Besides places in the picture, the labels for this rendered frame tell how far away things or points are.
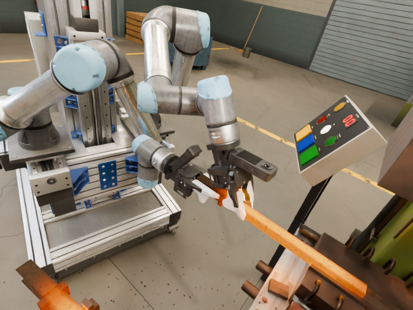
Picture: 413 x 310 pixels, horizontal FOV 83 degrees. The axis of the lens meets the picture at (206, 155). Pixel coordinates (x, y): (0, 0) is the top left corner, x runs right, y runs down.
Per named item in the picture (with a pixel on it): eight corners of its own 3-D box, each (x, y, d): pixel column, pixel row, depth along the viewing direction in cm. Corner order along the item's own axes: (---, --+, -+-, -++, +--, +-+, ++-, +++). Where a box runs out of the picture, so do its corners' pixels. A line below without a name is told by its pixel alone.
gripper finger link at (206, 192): (217, 209, 68) (195, 191, 73) (222, 194, 65) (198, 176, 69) (211, 214, 66) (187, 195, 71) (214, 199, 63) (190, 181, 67)
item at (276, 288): (287, 288, 56) (289, 286, 55) (286, 301, 54) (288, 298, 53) (269, 280, 57) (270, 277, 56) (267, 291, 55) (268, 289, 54)
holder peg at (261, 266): (254, 269, 65) (256, 264, 63) (258, 262, 67) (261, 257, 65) (267, 279, 63) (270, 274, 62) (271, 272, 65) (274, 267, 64)
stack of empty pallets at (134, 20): (124, 38, 696) (123, 10, 657) (148, 37, 758) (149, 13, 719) (152, 49, 640) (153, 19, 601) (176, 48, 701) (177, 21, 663)
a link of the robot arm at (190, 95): (177, 87, 68) (184, 83, 57) (214, 90, 71) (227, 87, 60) (176, 114, 69) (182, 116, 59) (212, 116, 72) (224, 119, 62)
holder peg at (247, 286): (239, 290, 60) (242, 285, 58) (244, 282, 61) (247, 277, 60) (252, 302, 58) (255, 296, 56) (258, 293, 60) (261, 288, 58)
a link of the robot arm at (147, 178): (163, 174, 95) (165, 152, 89) (154, 192, 86) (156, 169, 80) (144, 170, 95) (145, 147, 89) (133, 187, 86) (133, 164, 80)
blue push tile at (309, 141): (298, 152, 99) (313, 141, 95) (297, 144, 105) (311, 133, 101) (301, 155, 99) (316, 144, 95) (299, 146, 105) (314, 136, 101)
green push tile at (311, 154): (300, 165, 90) (317, 154, 86) (299, 155, 97) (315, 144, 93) (303, 168, 91) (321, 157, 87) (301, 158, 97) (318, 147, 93)
